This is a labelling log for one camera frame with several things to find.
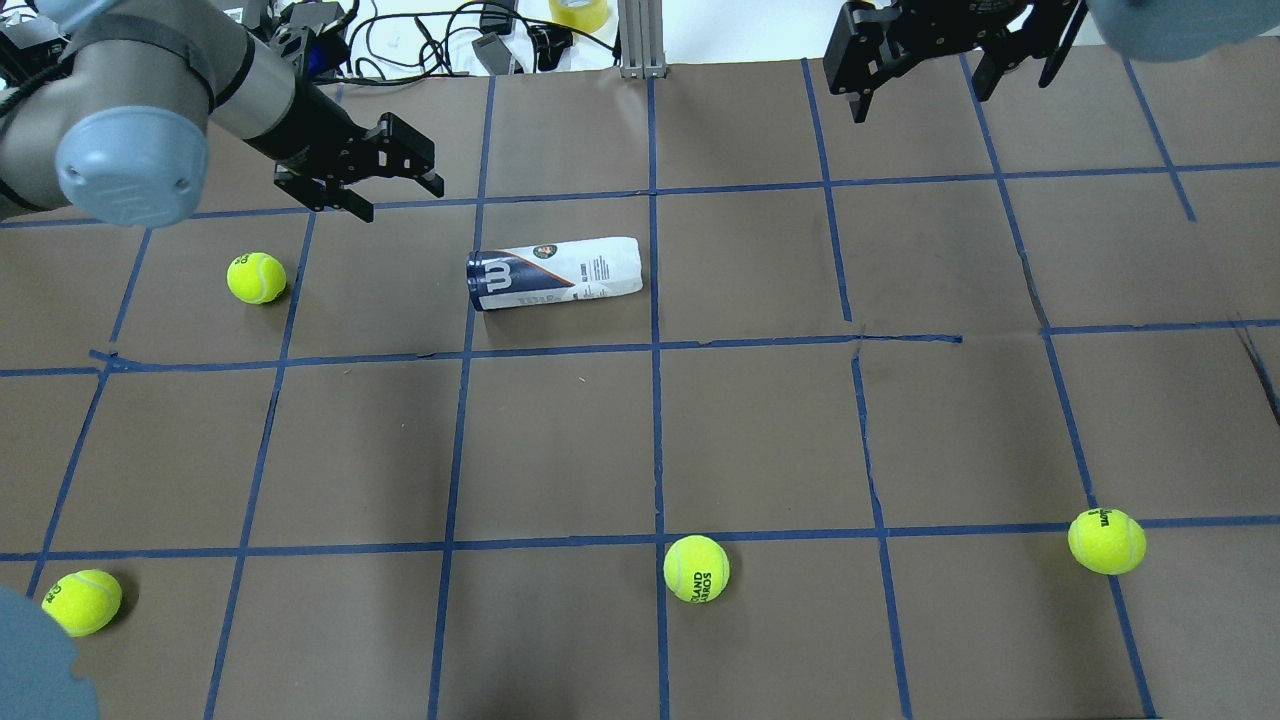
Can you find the yellow tennis ball far right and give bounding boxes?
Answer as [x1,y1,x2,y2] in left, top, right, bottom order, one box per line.
[227,252,288,305]

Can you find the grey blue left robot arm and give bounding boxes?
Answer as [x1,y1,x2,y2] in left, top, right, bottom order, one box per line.
[1,1,445,228]

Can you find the yellow tennis ball near base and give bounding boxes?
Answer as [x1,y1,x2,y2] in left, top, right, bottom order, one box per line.
[663,536,731,603]

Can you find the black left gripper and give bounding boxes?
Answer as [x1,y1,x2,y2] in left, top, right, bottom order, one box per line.
[274,111,445,223]

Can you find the yellow tape roll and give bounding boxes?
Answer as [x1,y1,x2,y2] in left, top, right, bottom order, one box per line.
[548,0,611,33]

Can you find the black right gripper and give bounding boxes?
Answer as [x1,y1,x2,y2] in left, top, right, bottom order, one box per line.
[823,1,1089,124]

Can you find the white blue tennis ball can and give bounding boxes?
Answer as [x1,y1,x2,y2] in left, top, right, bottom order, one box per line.
[465,236,644,313]

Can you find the yellow tennis ball front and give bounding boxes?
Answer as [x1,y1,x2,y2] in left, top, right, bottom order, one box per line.
[1068,507,1148,577]

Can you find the yellow tennis ball far left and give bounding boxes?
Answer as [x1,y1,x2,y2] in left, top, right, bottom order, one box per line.
[40,569,123,638]

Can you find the aluminium frame post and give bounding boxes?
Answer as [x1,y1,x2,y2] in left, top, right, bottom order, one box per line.
[616,0,669,79]

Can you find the black power adapter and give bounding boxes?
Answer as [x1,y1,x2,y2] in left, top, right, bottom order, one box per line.
[471,33,525,76]

